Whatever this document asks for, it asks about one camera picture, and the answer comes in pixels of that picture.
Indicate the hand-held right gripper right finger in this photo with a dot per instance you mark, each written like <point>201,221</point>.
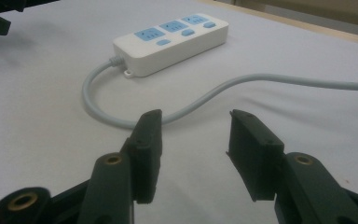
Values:
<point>254,155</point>

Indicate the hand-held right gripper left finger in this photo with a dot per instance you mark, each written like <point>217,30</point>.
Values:
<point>145,155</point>

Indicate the white power strip blue sockets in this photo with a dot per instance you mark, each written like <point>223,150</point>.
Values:
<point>171,39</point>

